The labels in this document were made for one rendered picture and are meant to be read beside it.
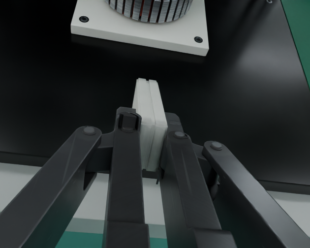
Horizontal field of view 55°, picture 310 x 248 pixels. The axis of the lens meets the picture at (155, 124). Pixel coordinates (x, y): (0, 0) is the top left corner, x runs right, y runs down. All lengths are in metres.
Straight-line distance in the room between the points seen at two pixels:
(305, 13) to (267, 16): 0.11
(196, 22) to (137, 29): 0.07
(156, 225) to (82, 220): 0.06
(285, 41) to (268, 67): 0.06
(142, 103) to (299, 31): 0.37
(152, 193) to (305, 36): 0.34
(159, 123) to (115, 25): 0.20
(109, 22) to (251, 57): 0.17
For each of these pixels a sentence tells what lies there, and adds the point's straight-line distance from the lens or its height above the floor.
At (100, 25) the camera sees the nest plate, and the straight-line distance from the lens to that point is 0.34.
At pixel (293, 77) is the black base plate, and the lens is 0.39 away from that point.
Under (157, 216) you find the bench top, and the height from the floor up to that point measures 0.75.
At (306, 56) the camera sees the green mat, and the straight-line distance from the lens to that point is 0.47.
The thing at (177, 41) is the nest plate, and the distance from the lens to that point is 0.34.
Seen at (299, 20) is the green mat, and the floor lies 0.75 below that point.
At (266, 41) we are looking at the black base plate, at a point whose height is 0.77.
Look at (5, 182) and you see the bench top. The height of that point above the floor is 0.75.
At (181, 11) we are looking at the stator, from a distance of 0.36.
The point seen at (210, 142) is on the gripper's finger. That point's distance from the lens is 0.15.
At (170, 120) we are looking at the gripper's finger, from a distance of 0.18.
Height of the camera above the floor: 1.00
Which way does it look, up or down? 56 degrees down
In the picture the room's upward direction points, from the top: 20 degrees clockwise
